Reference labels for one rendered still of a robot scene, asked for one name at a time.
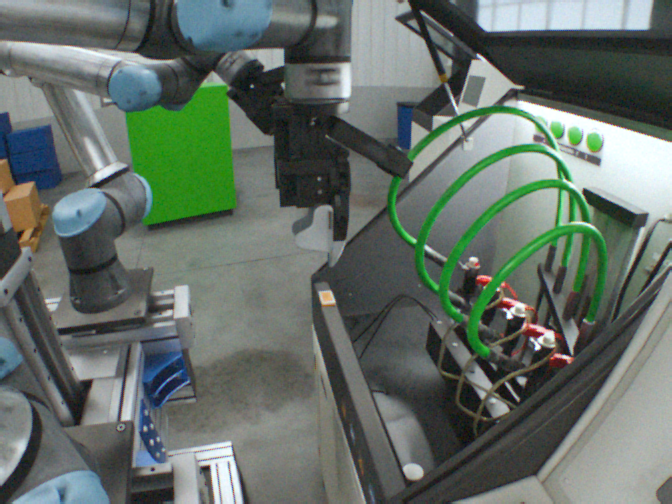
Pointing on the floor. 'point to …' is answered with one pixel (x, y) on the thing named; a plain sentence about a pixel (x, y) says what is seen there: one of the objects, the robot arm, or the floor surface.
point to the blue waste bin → (405, 123)
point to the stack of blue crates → (30, 154)
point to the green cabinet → (185, 158)
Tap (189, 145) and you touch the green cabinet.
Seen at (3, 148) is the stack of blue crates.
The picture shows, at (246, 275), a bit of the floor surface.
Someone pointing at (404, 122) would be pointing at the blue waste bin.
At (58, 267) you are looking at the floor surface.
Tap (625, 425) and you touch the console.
